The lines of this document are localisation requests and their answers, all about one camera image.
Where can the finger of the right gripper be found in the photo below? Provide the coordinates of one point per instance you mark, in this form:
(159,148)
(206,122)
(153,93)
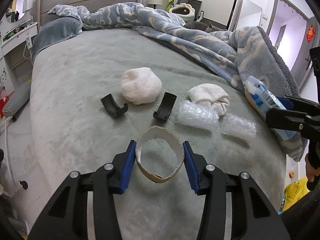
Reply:
(297,103)
(288,120)

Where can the grey bed with sheet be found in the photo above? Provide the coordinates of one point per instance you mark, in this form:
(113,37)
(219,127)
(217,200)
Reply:
(72,130)

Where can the large white tissue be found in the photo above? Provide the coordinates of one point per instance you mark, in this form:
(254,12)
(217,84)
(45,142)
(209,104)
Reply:
(140,85)

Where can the white power strip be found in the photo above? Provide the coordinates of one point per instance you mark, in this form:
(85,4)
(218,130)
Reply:
(28,41)

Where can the white dressing table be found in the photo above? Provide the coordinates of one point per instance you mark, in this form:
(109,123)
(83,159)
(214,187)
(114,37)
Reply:
(16,65)

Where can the blue grey pillow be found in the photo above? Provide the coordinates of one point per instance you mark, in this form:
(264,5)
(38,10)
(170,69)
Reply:
(54,32)

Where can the grey floor cushion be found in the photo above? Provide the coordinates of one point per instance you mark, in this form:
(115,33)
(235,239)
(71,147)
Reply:
(17,101)

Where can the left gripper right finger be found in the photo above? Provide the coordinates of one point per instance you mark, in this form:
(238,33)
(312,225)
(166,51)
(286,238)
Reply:
(253,216)

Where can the blue white tissue pack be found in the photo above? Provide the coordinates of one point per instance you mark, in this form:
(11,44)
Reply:
(265,100)

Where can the bubble wrap piece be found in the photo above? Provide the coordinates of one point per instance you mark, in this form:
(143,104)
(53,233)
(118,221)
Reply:
(198,116)
(238,127)

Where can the small white tissue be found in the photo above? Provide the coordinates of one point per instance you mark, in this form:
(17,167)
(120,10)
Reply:
(211,96)

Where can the bedside table lamp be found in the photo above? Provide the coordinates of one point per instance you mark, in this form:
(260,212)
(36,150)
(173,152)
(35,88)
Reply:
(155,3)

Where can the yellow plastic bag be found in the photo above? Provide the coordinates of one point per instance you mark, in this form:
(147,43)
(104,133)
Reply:
(293,193)

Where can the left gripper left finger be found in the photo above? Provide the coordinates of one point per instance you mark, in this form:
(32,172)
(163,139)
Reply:
(65,214)

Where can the round mirror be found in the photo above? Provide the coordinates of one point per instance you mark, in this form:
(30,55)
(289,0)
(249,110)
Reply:
(15,7)

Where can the white door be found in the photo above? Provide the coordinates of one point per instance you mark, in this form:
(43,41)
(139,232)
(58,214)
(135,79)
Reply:
(293,34)

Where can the blue patterned fleece blanket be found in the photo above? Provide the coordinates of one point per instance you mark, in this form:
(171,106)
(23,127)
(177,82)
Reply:
(231,55)

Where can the black plastic clip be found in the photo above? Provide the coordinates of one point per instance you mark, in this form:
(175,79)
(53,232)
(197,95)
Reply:
(112,108)
(163,112)

